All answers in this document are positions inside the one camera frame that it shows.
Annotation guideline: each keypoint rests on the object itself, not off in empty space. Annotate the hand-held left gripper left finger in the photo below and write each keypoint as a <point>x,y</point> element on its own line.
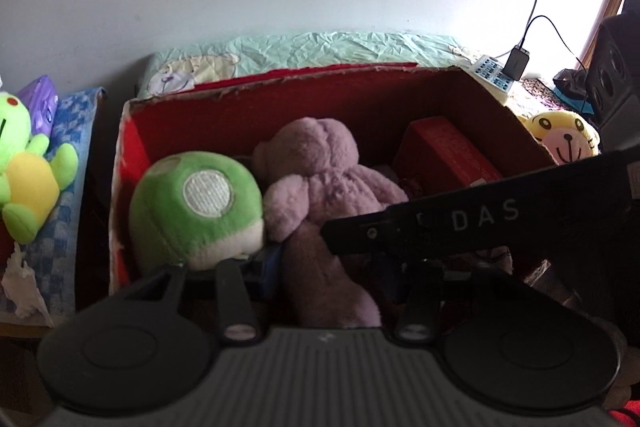
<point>268,264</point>

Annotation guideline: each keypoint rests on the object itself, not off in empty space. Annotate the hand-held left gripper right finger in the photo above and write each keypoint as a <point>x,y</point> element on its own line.
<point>419,292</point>

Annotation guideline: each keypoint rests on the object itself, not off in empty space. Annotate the green mushroom plush toy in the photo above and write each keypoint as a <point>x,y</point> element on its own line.
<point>195,207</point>

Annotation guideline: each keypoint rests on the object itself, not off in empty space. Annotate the purple plush bear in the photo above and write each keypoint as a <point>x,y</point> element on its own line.
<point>325,177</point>

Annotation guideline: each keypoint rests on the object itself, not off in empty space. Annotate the red cardboard box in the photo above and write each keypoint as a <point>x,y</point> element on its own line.
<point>350,92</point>

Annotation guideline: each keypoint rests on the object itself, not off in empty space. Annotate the black and teal cloth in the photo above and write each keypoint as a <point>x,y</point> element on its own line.
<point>570,89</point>

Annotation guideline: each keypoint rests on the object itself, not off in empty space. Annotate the patterned cloth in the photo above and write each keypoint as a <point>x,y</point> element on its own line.
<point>535,89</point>

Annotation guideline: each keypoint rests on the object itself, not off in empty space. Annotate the small red box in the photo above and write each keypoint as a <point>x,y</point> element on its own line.
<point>445,152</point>

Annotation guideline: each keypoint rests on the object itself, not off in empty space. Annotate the black speaker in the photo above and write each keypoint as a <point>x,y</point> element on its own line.
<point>612,72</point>

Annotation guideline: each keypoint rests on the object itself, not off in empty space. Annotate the white power strip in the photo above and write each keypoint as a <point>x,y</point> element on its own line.
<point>492,74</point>

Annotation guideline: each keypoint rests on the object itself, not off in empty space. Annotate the black charger adapter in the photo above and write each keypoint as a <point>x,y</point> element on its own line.
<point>516,63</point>

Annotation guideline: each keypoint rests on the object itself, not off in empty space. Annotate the pale green printed sheet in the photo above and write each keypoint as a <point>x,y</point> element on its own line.
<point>310,49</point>

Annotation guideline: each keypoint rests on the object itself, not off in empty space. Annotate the blue checkered towel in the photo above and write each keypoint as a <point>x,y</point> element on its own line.
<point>75,122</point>

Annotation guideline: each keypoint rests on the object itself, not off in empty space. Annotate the crumpled white tissue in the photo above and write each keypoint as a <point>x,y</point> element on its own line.
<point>22,282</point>

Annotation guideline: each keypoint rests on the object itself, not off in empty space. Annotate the green and yellow plush toy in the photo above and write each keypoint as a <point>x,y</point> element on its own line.
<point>30,172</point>

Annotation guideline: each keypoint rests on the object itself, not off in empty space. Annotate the purple tissue packet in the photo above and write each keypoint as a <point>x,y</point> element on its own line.
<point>44,104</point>

